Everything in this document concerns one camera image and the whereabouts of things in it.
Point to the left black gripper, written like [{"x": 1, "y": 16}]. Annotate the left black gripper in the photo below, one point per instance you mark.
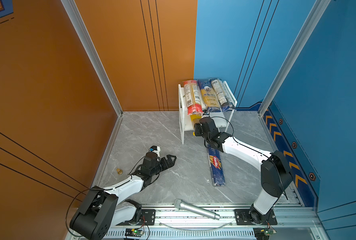
[{"x": 170, "y": 163}]

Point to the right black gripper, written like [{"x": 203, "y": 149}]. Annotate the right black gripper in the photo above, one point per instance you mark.
[{"x": 197, "y": 128}]

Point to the blue yellow spaghetti bag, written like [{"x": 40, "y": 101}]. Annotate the blue yellow spaghetti bag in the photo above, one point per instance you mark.
[{"x": 209, "y": 96}]

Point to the blue Barilla spaghetti box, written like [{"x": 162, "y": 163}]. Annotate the blue Barilla spaghetti box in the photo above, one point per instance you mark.
[{"x": 216, "y": 167}]

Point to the clear label spaghetti bag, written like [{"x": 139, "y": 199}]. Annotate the clear label spaghetti bag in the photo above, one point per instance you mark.
[{"x": 223, "y": 95}]

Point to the red spaghetti bag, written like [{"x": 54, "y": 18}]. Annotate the red spaghetti bag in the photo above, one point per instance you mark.
[{"x": 192, "y": 95}]

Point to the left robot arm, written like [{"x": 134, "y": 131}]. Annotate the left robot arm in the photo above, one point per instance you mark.
[{"x": 110, "y": 206}]

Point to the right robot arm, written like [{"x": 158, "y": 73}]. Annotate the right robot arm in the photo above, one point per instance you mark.
[{"x": 275, "y": 172}]

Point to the white two-tier metal shelf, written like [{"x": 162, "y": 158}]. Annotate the white two-tier metal shelf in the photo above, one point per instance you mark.
[{"x": 222, "y": 119}]

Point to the silver microphone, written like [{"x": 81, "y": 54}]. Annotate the silver microphone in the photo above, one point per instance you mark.
[{"x": 182, "y": 205}]

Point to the left green circuit board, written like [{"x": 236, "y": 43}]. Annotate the left green circuit board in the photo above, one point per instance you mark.
[{"x": 134, "y": 234}]

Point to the right circuit board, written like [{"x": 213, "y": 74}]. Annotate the right circuit board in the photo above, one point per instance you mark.
[{"x": 261, "y": 234}]

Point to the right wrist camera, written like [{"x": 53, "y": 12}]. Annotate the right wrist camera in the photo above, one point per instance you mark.
[{"x": 206, "y": 115}]

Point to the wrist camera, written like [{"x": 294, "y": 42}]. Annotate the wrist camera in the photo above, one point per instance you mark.
[
  {"x": 155, "y": 149},
  {"x": 206, "y": 115}
]

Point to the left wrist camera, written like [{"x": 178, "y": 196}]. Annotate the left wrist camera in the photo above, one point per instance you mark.
[{"x": 155, "y": 149}]

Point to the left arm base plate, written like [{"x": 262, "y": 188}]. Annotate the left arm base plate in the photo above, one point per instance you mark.
[{"x": 148, "y": 215}]

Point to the aluminium front rail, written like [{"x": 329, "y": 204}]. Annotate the aluminium front rail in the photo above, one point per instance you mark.
[{"x": 294, "y": 223}]

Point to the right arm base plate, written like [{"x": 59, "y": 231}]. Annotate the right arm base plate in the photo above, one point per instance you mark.
[{"x": 246, "y": 217}]

